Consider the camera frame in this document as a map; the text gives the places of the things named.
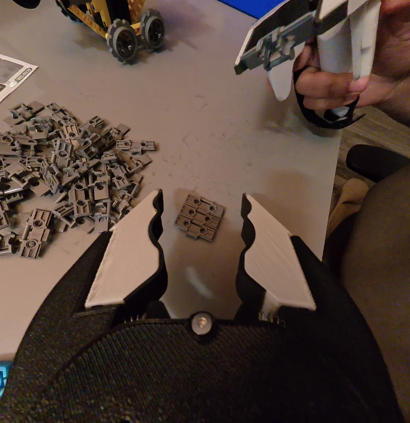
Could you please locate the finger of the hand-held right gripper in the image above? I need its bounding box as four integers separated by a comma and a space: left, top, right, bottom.
267, 60, 295, 102
234, 0, 318, 75

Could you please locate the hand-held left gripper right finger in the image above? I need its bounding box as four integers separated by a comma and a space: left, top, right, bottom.
236, 193, 316, 319

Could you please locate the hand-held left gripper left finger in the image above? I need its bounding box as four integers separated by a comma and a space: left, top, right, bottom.
84, 189, 168, 309

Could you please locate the single grey track link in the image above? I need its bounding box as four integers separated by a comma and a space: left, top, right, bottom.
241, 33, 305, 71

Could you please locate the assembled grey track strip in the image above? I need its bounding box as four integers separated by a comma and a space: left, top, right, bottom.
173, 193, 225, 243

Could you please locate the pile of grey track links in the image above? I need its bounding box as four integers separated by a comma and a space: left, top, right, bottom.
0, 101, 156, 259

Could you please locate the person's right hand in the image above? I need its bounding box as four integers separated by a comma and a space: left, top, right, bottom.
294, 0, 410, 130

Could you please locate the blue flat sheet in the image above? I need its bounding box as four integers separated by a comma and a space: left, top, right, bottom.
218, 0, 286, 19

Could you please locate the tan cloth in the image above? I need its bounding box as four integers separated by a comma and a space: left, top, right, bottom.
326, 178, 369, 238

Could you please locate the person's grey trouser leg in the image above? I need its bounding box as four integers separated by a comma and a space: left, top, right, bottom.
324, 165, 410, 423

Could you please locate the black chair armrest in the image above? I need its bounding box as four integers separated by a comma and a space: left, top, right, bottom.
345, 144, 410, 182

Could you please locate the yellow black toy vehicle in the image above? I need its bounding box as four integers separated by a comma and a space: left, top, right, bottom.
56, 0, 166, 65

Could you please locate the yellow grey sticker sheet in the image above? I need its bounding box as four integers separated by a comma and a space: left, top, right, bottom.
0, 52, 38, 109

